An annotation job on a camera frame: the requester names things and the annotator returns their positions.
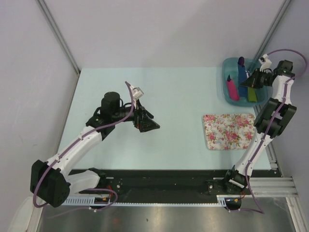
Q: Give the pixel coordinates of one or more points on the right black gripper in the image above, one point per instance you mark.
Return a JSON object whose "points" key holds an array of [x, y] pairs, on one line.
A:
{"points": [[252, 80]]}

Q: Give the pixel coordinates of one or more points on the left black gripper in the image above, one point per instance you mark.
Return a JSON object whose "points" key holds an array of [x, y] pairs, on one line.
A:
{"points": [[141, 121]]}

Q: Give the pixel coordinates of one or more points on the dark blue paper napkin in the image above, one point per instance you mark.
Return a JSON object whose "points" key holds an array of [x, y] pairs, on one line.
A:
{"points": [[242, 76]]}

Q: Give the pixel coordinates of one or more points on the purple spoon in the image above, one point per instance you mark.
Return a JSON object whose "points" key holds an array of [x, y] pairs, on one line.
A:
{"points": [[241, 61]]}

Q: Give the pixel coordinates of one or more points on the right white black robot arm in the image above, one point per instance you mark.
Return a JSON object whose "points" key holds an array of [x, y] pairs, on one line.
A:
{"points": [[270, 122]]}

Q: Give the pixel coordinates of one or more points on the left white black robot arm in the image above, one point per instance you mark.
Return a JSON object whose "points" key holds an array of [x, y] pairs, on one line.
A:
{"points": [[51, 182]]}

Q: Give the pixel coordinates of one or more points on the green rolled napkin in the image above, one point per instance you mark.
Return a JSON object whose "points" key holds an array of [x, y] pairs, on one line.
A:
{"points": [[252, 95]]}

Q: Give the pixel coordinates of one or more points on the teal plastic bin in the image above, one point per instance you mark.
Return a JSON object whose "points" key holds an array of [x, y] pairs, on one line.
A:
{"points": [[230, 67]]}

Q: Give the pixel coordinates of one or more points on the floral cloth mat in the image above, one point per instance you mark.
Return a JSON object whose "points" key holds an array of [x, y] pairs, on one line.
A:
{"points": [[228, 131]]}

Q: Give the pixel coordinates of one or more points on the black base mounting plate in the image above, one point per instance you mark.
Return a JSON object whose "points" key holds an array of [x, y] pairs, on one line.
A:
{"points": [[163, 186]]}

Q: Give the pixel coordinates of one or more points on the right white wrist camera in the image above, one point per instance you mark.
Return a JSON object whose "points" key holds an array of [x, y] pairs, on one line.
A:
{"points": [[265, 62]]}

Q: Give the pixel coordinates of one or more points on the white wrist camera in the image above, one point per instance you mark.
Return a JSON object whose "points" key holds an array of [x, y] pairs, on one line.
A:
{"points": [[136, 92], [265, 62]]}

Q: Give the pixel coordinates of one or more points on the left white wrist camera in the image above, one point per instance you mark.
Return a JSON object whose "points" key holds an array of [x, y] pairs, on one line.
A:
{"points": [[136, 92]]}

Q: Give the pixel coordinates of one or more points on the aluminium rail frame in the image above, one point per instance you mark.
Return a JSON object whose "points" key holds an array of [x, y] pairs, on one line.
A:
{"points": [[260, 185]]}

